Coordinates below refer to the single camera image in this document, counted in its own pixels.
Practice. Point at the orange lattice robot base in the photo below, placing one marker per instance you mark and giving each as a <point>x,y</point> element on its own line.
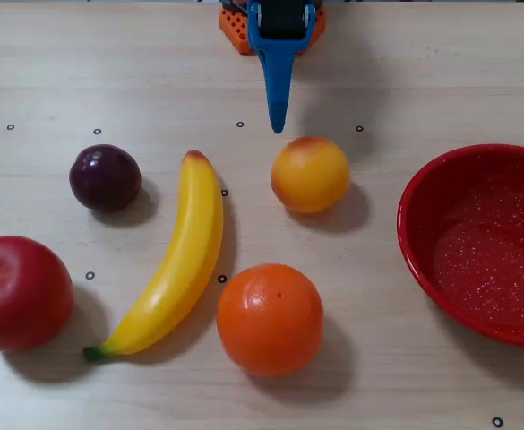
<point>234,31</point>

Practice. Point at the yellow plastic banana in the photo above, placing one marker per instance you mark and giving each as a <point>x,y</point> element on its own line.
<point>185,260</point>

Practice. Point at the dark purple plum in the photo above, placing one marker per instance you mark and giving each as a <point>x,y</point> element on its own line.
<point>105,179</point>

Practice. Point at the red speckled bowl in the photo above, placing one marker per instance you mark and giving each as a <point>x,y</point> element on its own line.
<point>490,269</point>

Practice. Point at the yellow orange peach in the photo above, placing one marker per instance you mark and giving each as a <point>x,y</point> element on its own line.
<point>310,174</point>

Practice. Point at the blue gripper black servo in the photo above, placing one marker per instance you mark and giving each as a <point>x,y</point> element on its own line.
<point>280,49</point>

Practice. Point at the orange fruit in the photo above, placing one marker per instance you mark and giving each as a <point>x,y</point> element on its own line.
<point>270,320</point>

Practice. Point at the red apple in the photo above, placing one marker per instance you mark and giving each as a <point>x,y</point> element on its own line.
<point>19,293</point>

